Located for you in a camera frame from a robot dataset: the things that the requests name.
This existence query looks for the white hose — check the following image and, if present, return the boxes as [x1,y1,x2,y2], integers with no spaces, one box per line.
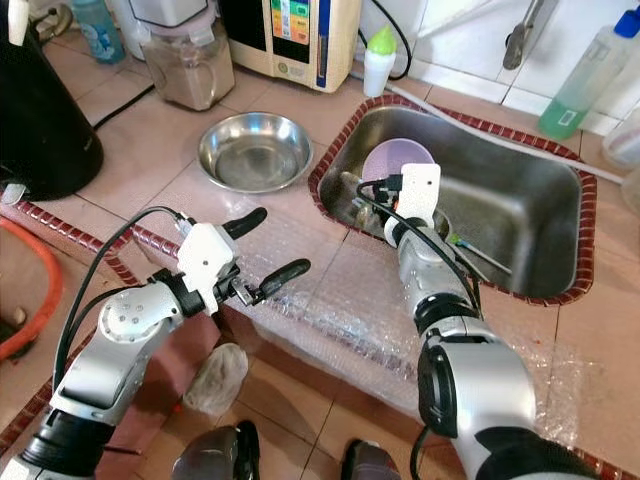
[395,85,626,186]

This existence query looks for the grey rag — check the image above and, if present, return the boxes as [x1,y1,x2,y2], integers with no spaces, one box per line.
[182,343,249,418]

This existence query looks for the small blue plastic bottle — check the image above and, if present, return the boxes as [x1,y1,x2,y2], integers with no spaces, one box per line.
[68,0,126,64]

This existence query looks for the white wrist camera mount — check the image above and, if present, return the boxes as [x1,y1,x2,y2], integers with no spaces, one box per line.
[177,222,241,313]
[398,163,443,223]

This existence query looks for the stainless steel sink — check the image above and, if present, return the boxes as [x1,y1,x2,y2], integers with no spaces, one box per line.
[318,105,586,299]

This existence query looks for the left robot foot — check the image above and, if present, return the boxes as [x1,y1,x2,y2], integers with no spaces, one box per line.
[172,420,256,480]

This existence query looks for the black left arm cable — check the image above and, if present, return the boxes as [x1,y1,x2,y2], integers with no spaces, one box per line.
[55,205,186,391]

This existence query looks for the clear plastic container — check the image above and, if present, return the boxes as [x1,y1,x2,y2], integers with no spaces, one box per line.
[603,105,640,171]

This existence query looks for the white bottle with green cap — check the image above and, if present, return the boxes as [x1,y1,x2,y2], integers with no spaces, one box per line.
[363,25,398,98]

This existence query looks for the purple plastic bowl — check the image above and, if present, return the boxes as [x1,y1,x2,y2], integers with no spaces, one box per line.
[362,138,436,191]

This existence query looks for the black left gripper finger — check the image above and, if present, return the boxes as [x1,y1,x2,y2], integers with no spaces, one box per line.
[258,258,312,301]
[222,207,268,239]

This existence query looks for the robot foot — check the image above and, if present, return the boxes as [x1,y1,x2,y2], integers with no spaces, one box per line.
[172,420,256,480]
[338,438,411,480]

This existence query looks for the black appliance power cable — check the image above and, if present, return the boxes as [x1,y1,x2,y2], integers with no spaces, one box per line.
[365,0,413,81]

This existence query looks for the maroon hanging cloth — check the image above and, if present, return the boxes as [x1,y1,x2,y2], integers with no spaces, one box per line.
[130,320,211,451]

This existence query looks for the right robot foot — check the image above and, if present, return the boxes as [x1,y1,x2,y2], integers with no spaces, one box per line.
[338,438,411,480]

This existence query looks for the clear bubble wrap sheet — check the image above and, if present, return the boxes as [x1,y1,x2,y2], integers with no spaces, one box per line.
[145,195,586,446]

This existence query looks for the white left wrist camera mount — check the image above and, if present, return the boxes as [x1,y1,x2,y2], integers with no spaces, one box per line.
[177,222,241,313]

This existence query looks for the orange plastic basin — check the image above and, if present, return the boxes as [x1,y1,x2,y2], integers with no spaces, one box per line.
[0,218,64,361]

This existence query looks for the white blender with glass jar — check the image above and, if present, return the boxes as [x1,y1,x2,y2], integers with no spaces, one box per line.
[130,0,236,111]

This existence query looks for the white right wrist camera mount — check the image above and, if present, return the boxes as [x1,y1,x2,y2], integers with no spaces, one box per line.
[398,163,443,223]

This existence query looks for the large stainless steel bowl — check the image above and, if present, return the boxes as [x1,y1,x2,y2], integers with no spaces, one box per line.
[198,112,314,194]

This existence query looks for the beige water ionizer appliance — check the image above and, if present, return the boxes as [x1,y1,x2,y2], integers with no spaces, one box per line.
[220,0,363,93]

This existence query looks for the metal faucet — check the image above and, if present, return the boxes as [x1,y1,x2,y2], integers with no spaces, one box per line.
[503,0,558,71]

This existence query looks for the green dish soap bottle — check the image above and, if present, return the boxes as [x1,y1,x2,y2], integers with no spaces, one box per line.
[538,10,640,141]

